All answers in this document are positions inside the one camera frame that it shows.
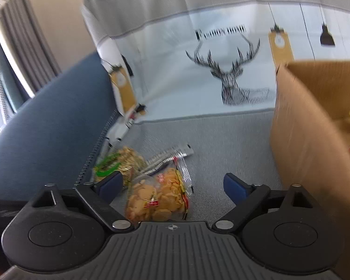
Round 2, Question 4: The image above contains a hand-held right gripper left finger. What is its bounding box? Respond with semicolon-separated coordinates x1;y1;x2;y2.
31;171;132;234

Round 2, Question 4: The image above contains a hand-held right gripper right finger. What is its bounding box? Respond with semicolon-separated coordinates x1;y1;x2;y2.
211;172;313;231

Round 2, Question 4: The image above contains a clear bag of orange crackers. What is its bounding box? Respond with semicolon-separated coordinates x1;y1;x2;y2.
125;163;193;224

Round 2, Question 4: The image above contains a cardboard box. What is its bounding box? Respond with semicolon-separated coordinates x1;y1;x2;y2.
270;60;350;280

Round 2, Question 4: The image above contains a green snack packet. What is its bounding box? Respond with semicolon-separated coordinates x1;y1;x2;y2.
93;146;148;187

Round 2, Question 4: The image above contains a silver snack packet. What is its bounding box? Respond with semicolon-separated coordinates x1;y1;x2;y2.
140;143;194;175

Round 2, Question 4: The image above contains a blue fabric chair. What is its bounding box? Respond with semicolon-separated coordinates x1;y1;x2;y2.
0;51;119;207

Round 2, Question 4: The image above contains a grey curtain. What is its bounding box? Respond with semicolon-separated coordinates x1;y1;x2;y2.
0;0;62;100

